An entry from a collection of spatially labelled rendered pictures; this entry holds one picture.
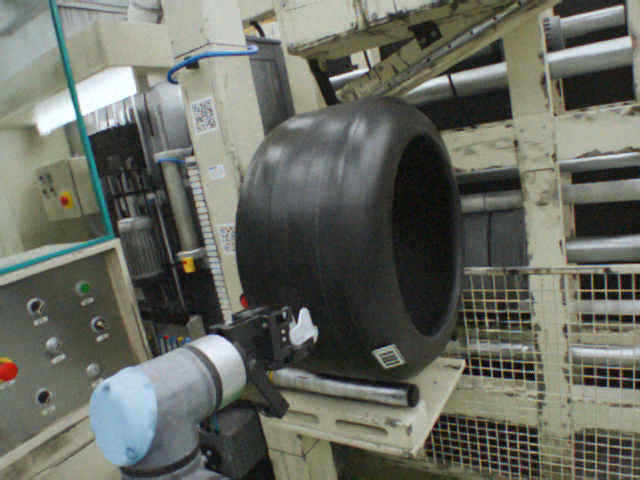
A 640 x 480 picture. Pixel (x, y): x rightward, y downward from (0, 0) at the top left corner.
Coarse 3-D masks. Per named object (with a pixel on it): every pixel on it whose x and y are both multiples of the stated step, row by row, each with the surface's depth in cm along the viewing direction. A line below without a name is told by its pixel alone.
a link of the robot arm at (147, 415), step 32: (192, 352) 52; (128, 384) 45; (160, 384) 46; (192, 384) 49; (96, 416) 46; (128, 416) 43; (160, 416) 45; (192, 416) 48; (128, 448) 43; (160, 448) 45; (192, 448) 48
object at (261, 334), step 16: (240, 320) 61; (256, 320) 62; (272, 320) 62; (288, 320) 65; (224, 336) 61; (240, 336) 59; (256, 336) 61; (272, 336) 62; (288, 336) 66; (240, 352) 57; (256, 352) 62; (272, 352) 62; (288, 352) 64; (272, 368) 62
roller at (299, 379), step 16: (288, 368) 103; (288, 384) 100; (304, 384) 98; (320, 384) 96; (336, 384) 93; (352, 384) 92; (368, 384) 90; (384, 384) 88; (400, 384) 87; (368, 400) 90; (384, 400) 87; (400, 400) 85; (416, 400) 86
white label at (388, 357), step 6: (384, 348) 74; (390, 348) 74; (396, 348) 74; (378, 354) 75; (384, 354) 75; (390, 354) 75; (396, 354) 75; (378, 360) 76; (384, 360) 76; (390, 360) 76; (396, 360) 77; (402, 360) 77; (384, 366) 78; (390, 366) 78
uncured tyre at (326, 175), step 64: (320, 128) 79; (384, 128) 77; (256, 192) 79; (320, 192) 71; (384, 192) 73; (448, 192) 106; (256, 256) 78; (320, 256) 71; (384, 256) 72; (448, 256) 114; (320, 320) 74; (384, 320) 73; (448, 320) 97
